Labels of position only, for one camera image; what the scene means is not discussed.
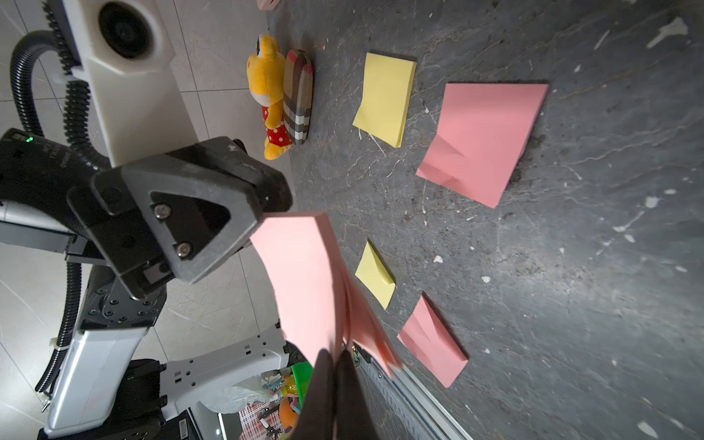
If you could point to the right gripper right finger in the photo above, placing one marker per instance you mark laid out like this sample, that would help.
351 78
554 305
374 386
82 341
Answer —
352 416

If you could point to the torn hot pink page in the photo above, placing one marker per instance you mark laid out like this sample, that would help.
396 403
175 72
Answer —
482 132

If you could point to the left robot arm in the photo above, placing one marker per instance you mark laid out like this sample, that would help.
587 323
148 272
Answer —
96 389

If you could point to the torn yellow page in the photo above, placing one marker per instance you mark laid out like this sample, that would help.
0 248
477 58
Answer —
373 273

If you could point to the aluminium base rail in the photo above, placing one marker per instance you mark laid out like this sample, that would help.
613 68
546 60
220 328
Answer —
400 405

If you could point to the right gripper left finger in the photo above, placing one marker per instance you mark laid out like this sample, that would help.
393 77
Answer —
317 419

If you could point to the hot pink memo pad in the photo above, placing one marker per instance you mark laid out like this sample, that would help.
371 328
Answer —
320 306

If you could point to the plaid brown pouch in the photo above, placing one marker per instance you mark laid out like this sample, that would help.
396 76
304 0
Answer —
298 95

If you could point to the yellow memo pad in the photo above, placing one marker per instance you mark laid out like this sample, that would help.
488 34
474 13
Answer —
387 89

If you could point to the torn salmon page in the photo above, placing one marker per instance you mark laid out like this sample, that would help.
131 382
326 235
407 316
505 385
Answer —
427 338

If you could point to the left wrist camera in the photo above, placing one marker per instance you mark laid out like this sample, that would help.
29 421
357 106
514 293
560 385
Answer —
124 52

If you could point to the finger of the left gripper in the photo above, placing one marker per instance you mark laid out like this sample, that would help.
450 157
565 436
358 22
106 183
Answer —
230 157

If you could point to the yellow plush toy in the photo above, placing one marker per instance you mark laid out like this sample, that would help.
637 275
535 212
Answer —
265 75

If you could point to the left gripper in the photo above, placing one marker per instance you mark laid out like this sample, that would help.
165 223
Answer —
199 217

